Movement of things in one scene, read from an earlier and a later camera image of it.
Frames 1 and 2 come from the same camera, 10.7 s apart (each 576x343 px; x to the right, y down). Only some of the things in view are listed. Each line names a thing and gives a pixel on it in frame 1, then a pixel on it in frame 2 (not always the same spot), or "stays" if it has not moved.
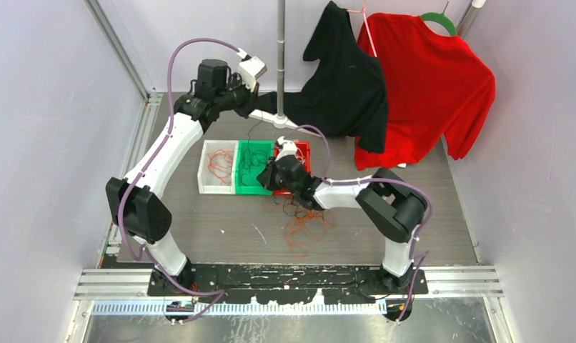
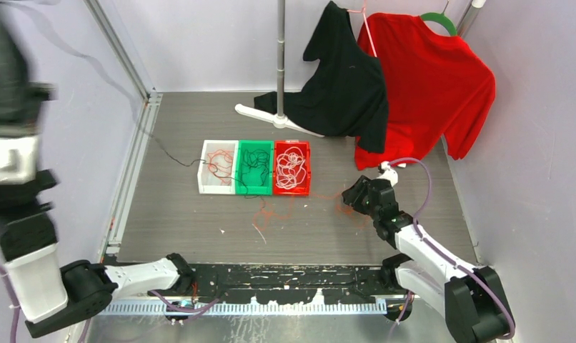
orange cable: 299,229 to 261,217
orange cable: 219,164 stays
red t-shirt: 437,86 stays
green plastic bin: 252,157 stays
